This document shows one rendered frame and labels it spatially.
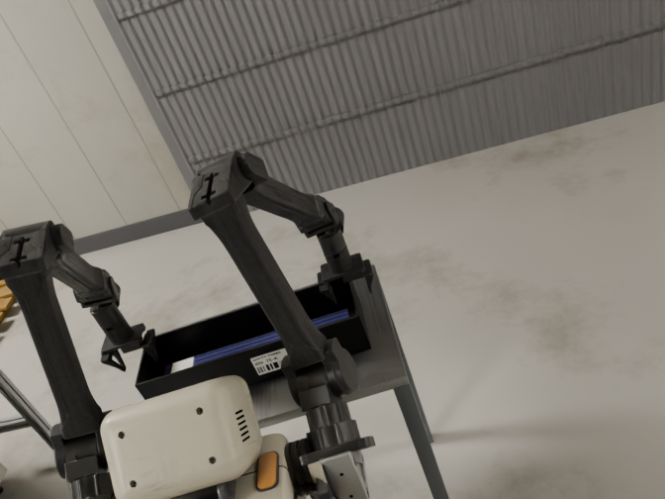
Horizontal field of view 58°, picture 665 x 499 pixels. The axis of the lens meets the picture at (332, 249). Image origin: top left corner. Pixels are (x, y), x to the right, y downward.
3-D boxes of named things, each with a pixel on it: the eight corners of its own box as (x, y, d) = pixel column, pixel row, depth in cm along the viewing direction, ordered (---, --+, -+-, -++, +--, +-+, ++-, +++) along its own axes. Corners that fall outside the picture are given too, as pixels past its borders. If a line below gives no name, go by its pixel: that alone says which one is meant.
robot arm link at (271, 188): (195, 202, 99) (250, 175, 96) (187, 170, 100) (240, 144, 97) (303, 237, 139) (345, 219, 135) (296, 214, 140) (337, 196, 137)
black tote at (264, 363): (155, 415, 153) (134, 385, 146) (163, 366, 167) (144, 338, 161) (371, 349, 148) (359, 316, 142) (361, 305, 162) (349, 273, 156)
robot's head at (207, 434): (247, 478, 86) (220, 376, 89) (112, 519, 88) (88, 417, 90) (269, 457, 100) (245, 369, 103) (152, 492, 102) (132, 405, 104)
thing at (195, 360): (167, 393, 156) (161, 384, 154) (171, 373, 162) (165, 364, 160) (354, 336, 152) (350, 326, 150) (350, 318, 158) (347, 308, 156)
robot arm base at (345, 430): (298, 467, 95) (370, 446, 94) (285, 416, 98) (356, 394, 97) (309, 464, 103) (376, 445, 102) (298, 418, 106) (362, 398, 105)
